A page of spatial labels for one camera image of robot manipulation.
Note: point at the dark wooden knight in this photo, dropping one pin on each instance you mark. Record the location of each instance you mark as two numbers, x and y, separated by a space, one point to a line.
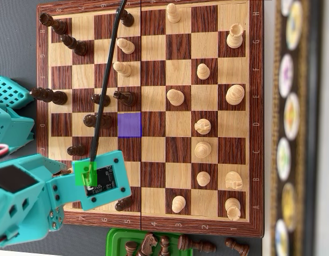
125 98
149 242

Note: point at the wooden chessboard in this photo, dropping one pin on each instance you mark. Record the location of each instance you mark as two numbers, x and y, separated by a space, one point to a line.
180 149

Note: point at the light wooden rook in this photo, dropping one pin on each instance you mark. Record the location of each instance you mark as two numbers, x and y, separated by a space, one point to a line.
232 208
234 37

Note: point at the dark wooden bishop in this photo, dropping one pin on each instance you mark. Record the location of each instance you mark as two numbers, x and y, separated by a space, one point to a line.
194 244
77 46

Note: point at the dark wooden king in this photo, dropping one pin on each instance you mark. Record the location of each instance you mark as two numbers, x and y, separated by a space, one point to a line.
53 96

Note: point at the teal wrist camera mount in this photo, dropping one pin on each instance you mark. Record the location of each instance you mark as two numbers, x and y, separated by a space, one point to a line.
113 170

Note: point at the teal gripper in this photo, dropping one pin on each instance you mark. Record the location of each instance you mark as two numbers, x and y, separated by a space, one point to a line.
54 166

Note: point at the dark box with round pictures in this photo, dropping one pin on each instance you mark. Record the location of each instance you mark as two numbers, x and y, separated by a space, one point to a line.
300 80

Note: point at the dark wooden rook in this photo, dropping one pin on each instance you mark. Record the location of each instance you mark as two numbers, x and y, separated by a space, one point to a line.
56 25

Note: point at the light wooden pawn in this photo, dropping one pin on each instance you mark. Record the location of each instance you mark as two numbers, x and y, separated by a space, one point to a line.
175 97
178 204
122 69
173 14
126 46
203 72
203 178

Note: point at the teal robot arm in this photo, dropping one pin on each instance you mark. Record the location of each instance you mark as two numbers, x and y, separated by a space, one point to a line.
20 213

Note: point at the light pawn row C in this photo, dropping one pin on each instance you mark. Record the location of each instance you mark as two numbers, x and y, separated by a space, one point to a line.
203 150

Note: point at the dark grey table mat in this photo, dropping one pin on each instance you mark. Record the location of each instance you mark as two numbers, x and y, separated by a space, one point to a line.
15 40

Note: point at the dark wooden queen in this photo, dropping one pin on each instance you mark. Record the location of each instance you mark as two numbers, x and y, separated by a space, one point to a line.
107 121

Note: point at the light wooden knight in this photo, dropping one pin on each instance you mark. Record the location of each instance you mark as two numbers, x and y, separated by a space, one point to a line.
233 180
202 127

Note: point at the green plastic tray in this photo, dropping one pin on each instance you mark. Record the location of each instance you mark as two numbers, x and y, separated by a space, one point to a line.
115 240

